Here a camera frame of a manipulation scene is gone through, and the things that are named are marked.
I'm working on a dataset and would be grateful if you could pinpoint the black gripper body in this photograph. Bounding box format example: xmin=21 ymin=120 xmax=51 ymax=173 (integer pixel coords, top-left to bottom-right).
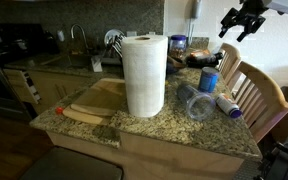
xmin=221 ymin=3 xmax=267 ymax=35

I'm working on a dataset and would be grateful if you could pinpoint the wooden spoon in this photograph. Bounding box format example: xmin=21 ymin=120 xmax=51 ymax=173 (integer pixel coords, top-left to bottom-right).
xmin=166 ymin=55 xmax=187 ymax=70

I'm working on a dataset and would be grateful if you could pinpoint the wooden slat chair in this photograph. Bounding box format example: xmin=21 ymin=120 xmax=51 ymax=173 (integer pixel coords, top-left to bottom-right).
xmin=231 ymin=60 xmax=288 ymax=145
xmin=215 ymin=42 xmax=243 ymax=85

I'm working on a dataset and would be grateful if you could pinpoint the dark snack bag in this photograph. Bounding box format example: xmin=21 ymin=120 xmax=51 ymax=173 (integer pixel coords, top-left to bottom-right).
xmin=185 ymin=50 xmax=226 ymax=70

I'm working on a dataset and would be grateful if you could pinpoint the clear jar blue lid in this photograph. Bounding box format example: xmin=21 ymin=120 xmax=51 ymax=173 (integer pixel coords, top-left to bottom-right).
xmin=168 ymin=34 xmax=188 ymax=62

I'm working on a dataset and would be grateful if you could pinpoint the blue tin can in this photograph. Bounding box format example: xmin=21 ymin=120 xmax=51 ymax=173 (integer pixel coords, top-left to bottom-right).
xmin=197 ymin=66 xmax=221 ymax=94

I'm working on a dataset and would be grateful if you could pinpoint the dark blue bowl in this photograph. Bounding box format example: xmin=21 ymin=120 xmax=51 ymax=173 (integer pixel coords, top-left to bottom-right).
xmin=165 ymin=61 xmax=186 ymax=76

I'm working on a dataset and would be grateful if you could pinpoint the white bottle purple cap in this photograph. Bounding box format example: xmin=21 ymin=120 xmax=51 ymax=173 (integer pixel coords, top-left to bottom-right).
xmin=215 ymin=93 xmax=244 ymax=120

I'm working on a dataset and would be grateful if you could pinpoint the clear plastic cup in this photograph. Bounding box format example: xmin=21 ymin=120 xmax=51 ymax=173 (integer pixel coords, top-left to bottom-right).
xmin=176 ymin=83 xmax=218 ymax=122

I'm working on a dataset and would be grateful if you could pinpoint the white paper towel roll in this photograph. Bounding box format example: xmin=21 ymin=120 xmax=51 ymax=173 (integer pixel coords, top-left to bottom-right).
xmin=121 ymin=34 xmax=169 ymax=119

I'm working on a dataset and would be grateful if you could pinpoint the round white plate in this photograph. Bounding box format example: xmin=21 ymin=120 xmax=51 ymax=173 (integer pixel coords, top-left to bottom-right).
xmin=103 ymin=28 xmax=125 ymax=48

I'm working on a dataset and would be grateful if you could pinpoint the dish drying rack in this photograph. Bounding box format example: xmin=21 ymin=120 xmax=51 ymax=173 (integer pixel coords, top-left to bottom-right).
xmin=98 ymin=33 xmax=126 ymax=67

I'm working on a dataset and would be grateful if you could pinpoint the small white sponge holder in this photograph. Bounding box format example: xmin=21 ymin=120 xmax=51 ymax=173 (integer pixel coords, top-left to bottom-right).
xmin=90 ymin=54 xmax=104 ymax=74

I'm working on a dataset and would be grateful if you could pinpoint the black red equipment base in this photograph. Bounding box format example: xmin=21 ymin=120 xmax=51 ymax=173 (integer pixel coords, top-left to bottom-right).
xmin=254 ymin=134 xmax=288 ymax=180

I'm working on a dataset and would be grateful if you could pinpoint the large wooden cutting board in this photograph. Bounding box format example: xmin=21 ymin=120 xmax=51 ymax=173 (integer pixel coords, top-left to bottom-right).
xmin=70 ymin=77 xmax=127 ymax=117

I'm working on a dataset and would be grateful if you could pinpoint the chrome kitchen faucet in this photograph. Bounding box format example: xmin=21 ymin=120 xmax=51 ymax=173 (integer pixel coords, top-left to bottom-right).
xmin=70 ymin=23 xmax=90 ymax=55

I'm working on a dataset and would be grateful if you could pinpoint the steel kitchen sink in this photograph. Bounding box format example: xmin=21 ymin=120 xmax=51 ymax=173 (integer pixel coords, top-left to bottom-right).
xmin=41 ymin=53 xmax=94 ymax=70

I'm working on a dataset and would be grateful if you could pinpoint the white soap bottle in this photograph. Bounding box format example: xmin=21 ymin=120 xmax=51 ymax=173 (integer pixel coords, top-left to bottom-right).
xmin=56 ymin=29 xmax=66 ymax=43

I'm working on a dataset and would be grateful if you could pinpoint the thin wooden cutting board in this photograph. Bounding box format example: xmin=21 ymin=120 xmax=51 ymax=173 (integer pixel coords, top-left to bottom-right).
xmin=61 ymin=105 xmax=112 ymax=126

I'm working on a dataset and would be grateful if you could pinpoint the beige base cabinet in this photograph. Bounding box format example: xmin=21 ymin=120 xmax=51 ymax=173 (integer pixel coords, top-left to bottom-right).
xmin=26 ymin=69 xmax=97 ymax=116

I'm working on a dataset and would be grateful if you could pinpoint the small orange cap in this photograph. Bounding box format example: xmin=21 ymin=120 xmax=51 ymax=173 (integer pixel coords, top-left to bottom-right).
xmin=54 ymin=106 xmax=66 ymax=116

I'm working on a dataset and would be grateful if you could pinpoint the open beige drawer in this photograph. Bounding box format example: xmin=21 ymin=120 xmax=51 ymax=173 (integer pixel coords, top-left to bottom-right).
xmin=2 ymin=67 xmax=43 ymax=105

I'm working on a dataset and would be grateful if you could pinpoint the black kitchen stove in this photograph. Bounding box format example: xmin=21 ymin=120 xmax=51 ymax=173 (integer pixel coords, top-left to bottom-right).
xmin=0 ymin=22 xmax=48 ymax=122

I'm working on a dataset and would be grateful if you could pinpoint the white wall phone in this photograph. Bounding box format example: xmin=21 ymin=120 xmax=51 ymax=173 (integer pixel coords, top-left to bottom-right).
xmin=187 ymin=0 xmax=204 ymax=45

